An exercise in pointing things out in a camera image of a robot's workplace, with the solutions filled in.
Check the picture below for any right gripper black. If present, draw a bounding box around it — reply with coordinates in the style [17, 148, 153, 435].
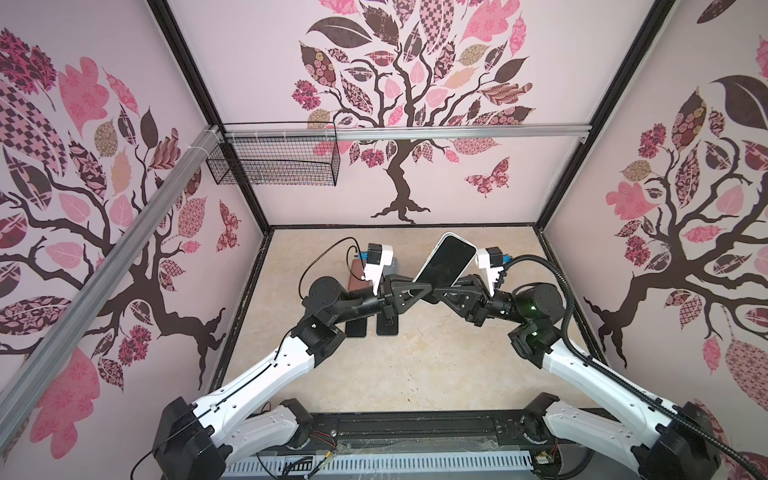
[436, 277, 527, 333]

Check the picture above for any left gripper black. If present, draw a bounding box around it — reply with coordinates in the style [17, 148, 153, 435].
[331, 273, 432, 326]

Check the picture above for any pink silicone phone case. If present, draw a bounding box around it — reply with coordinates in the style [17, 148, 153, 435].
[347, 258, 370, 290]

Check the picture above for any black smartphone from pink case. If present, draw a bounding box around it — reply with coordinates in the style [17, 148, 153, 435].
[344, 318, 368, 338]

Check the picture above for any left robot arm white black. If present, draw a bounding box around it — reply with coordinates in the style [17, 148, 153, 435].
[152, 275, 433, 479]

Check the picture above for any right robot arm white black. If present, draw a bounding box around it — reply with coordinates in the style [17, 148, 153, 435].
[433, 276, 721, 479]

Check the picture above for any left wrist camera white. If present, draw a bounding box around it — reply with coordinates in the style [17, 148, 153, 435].
[361, 243, 394, 294]

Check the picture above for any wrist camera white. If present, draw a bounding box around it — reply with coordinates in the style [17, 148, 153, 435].
[475, 247, 511, 296]
[361, 243, 394, 294]

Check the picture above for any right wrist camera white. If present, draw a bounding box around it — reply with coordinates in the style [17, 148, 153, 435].
[475, 247, 511, 296]

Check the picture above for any left camera thin black cable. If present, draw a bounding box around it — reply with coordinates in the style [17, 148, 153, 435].
[298, 236, 364, 301]

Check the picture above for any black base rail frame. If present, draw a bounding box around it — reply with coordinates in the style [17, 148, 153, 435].
[161, 407, 682, 480]

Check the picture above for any aluminium rail back wall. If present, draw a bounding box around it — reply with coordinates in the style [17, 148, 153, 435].
[225, 123, 592, 141]

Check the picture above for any aluminium rail wall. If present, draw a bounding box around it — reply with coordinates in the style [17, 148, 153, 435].
[1, 125, 220, 448]
[225, 123, 592, 141]

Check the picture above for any black wire basket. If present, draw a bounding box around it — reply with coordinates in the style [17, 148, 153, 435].
[206, 120, 341, 187]

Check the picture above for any black corrugated cable conduit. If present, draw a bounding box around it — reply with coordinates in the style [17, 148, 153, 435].
[500, 254, 768, 480]

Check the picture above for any white slotted cable duct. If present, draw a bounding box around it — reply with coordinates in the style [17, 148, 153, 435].
[223, 451, 533, 479]

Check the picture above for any aluminium rail left wall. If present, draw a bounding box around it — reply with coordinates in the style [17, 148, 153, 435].
[1, 125, 220, 448]

